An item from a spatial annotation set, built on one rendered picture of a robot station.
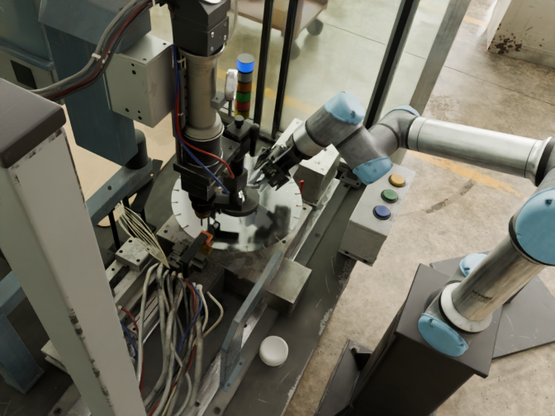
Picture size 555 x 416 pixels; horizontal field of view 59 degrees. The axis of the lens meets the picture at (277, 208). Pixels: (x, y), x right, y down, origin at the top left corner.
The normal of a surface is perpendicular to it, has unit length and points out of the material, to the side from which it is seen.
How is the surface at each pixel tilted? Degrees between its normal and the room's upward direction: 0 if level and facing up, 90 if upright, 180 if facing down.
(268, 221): 0
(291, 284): 0
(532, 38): 90
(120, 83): 90
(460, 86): 0
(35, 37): 90
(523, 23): 90
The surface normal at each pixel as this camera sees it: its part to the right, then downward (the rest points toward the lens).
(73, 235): 0.89, 0.40
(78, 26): -0.33, 0.23
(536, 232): -0.61, 0.46
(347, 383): 0.11, -0.64
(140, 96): -0.44, 0.65
